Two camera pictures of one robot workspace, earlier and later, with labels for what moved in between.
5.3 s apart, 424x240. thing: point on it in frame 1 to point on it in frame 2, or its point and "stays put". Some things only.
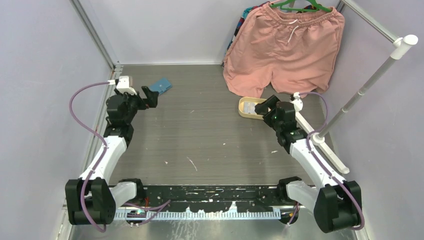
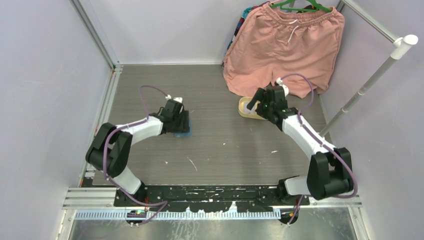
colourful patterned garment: (242, 22) stays put
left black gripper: (150, 101) to (184, 127)
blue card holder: (161, 86) to (187, 134)
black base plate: (212, 198) stays put
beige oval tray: (246, 107) stays put
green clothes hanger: (320, 7) stays put
